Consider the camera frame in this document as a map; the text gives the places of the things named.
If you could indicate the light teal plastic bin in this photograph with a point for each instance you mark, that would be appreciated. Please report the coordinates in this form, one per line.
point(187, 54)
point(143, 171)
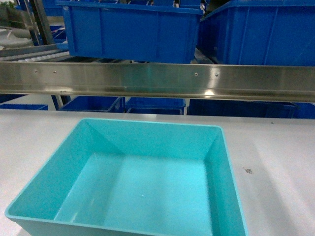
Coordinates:
point(134, 178)

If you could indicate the dark blue bin below right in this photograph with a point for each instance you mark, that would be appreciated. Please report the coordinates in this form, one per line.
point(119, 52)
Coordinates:
point(250, 109)

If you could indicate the blue bin upper left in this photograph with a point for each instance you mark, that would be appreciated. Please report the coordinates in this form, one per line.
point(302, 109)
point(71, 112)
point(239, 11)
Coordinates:
point(152, 33)

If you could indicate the roller conveyor track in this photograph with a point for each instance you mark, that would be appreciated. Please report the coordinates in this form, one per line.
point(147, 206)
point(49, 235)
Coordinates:
point(36, 53)

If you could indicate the blue bin upper right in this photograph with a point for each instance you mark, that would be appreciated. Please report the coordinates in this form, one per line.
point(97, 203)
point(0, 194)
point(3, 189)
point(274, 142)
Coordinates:
point(260, 32)

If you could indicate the blue bin below rail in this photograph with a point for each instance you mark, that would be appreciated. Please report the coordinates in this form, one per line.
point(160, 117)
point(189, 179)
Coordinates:
point(157, 106)

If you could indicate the stainless steel shelf rail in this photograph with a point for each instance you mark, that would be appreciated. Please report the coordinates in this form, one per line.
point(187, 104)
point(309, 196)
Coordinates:
point(204, 81)

